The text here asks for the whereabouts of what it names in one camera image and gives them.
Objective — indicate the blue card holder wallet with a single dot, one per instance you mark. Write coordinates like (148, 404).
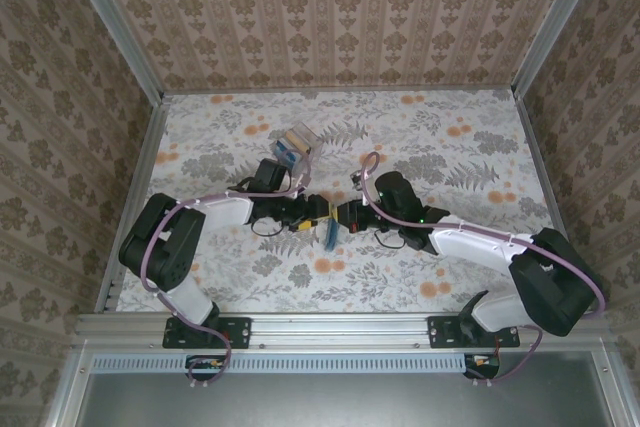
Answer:
(331, 239)

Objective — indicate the clear plastic card box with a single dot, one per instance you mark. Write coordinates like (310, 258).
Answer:
(315, 142)

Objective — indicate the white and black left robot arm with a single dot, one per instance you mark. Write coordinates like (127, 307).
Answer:
(225, 209)

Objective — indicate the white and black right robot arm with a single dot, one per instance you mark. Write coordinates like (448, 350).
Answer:
(470, 247)

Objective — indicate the blue credit card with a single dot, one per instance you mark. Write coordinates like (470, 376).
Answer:
(282, 152)

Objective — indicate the tan credit card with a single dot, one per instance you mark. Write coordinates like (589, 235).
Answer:
(297, 139)

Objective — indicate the floral table cover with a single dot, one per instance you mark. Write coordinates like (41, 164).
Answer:
(390, 287)

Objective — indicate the grey metal sheet panel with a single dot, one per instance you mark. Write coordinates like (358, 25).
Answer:
(340, 402)

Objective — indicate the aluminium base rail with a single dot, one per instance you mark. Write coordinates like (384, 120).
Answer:
(340, 329)

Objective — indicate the aluminium table side rail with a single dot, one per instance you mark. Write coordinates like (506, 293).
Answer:
(137, 187)
(545, 182)

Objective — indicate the aluminium corner post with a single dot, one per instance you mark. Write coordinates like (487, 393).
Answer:
(555, 27)
(115, 27)

